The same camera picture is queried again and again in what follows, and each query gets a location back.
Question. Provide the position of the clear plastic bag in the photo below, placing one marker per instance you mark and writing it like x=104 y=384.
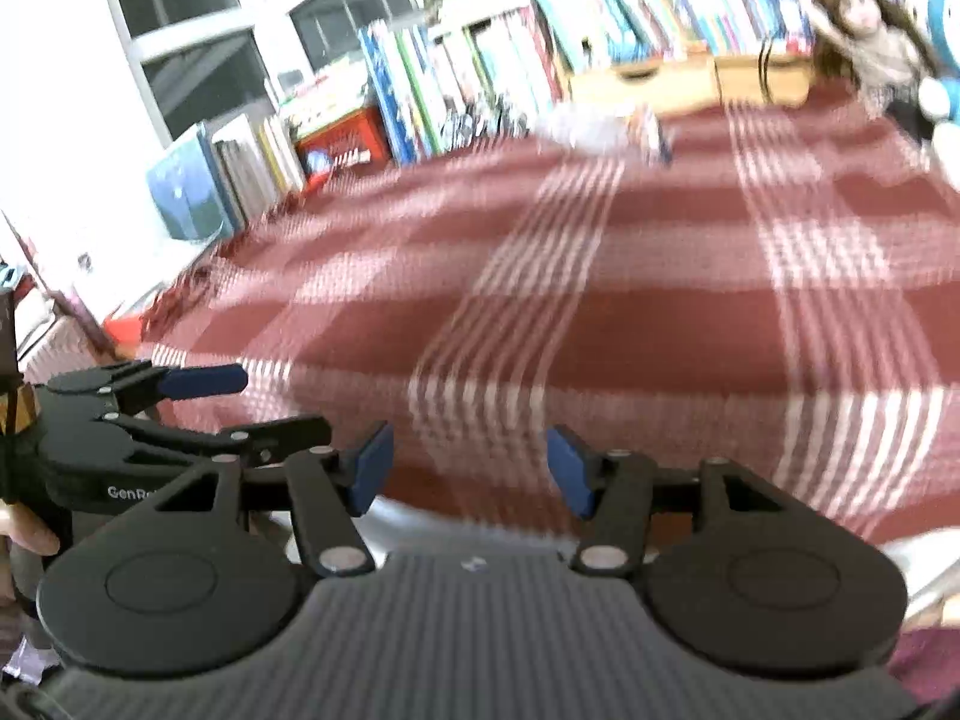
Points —
x=589 y=124

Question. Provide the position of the row of grey books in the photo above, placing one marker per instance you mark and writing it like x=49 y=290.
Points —
x=240 y=165

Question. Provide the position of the stack of flat books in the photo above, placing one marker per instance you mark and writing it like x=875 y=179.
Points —
x=330 y=94

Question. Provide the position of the red plastic basket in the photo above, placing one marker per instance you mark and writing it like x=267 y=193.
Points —
x=341 y=139

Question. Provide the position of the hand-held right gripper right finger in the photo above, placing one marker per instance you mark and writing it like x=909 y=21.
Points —
x=570 y=469

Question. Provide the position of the blue cat plush toy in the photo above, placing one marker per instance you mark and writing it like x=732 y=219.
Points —
x=946 y=0

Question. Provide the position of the red plaid blanket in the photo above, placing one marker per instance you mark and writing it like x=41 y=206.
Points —
x=600 y=315

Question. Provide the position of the person's left hand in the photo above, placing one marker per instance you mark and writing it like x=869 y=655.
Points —
x=26 y=532

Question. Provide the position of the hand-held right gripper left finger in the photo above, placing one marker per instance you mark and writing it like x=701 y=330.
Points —
x=371 y=465

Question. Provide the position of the long-haired doll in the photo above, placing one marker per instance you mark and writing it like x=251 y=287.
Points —
x=862 y=7

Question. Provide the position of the white window frame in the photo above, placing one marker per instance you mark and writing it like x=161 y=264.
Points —
x=225 y=11

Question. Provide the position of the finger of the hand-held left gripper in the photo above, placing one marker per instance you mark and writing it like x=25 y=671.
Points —
x=202 y=381
x=285 y=431

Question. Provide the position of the wooden drawer unit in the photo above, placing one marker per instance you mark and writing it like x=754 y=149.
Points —
x=645 y=86

